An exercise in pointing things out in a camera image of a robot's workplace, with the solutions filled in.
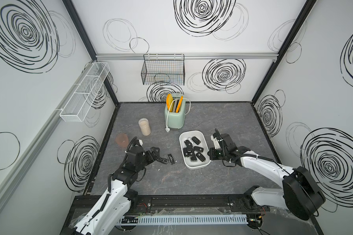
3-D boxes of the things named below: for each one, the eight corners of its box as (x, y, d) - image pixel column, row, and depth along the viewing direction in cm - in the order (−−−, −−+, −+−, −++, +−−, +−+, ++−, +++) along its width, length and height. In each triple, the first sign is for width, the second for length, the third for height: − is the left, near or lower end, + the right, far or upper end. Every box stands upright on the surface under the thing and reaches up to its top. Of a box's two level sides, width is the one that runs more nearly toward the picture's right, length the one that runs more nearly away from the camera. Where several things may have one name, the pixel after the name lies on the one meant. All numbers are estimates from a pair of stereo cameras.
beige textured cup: (141, 135, 103) (137, 125, 93) (142, 128, 106) (139, 118, 97) (150, 135, 103) (147, 125, 93) (151, 128, 106) (148, 118, 97)
